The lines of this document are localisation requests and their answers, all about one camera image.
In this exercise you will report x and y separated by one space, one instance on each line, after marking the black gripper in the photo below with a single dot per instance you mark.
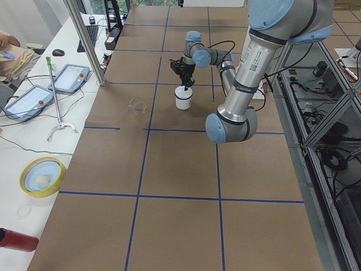
186 72

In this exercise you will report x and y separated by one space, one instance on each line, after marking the clear glass funnel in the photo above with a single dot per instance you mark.
137 105

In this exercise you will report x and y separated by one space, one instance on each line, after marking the small white dish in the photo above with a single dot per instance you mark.
183 93

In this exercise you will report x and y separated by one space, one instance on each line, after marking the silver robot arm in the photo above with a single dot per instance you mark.
273 24

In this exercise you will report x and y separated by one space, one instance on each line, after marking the white enamel cup blue rim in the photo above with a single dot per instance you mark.
183 104

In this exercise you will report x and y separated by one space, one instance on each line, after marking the black computer box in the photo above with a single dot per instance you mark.
112 38

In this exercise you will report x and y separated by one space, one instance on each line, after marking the far teach pendant tablet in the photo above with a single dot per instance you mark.
70 78

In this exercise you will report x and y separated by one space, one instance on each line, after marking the teach pendant tablet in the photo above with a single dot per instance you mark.
29 104
70 78

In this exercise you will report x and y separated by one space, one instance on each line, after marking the metal reacher grabber stick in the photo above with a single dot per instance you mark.
61 125

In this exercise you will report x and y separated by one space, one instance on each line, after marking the black computer mouse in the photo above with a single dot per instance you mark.
58 52

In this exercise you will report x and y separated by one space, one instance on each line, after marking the near teach pendant tablet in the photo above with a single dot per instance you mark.
29 104

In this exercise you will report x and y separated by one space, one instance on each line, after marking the seated person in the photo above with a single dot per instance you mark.
16 62

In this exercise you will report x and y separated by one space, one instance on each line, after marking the red cylinder bottle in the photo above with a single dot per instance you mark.
18 241

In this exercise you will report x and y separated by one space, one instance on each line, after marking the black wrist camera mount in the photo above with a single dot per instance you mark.
176 66

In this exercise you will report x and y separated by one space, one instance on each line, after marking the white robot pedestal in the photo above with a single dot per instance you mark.
260 93

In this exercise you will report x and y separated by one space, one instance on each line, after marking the aluminium frame post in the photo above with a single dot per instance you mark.
77 19

